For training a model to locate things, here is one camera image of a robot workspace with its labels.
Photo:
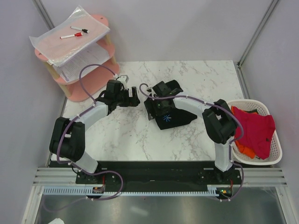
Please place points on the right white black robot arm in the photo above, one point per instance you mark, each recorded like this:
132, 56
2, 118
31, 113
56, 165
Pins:
220, 124

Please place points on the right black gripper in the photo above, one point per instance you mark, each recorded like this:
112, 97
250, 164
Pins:
150, 103

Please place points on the aluminium frame rail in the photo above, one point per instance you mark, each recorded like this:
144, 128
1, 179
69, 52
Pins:
251, 177

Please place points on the black cap whiteboard marker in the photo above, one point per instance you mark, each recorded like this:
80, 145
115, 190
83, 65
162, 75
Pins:
80, 29

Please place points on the dark green t shirt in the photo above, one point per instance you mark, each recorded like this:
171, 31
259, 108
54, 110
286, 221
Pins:
252, 111

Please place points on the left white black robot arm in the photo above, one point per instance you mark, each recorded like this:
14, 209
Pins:
68, 137

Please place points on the printed paper stack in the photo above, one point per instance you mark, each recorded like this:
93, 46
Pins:
91, 55

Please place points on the plastic sleeve with pink paper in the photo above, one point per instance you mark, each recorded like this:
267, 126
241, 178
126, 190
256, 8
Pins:
59, 51

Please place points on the magenta t shirt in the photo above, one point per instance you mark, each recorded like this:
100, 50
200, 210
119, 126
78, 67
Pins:
258, 131

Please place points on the black t shirt blue logo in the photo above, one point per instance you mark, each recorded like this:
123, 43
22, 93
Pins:
175, 118

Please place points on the orange t shirt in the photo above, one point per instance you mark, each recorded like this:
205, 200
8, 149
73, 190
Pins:
245, 150

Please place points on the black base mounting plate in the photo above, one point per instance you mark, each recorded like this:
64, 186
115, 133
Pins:
114, 166

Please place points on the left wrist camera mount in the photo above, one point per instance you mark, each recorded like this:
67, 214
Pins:
123, 79

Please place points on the white paper scrap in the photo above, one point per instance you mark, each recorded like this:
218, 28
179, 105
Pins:
56, 221

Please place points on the purple pen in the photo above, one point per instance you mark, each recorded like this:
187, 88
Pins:
64, 76

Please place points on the red cap whiteboard marker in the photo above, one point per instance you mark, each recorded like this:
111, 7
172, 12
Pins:
73, 35

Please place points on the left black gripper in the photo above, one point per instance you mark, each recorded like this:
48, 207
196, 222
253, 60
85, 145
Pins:
131, 101

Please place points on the white slotted cable duct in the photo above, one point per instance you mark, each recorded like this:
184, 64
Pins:
93, 191

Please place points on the pink three tier shelf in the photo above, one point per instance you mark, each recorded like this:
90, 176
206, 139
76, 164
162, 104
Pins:
93, 76

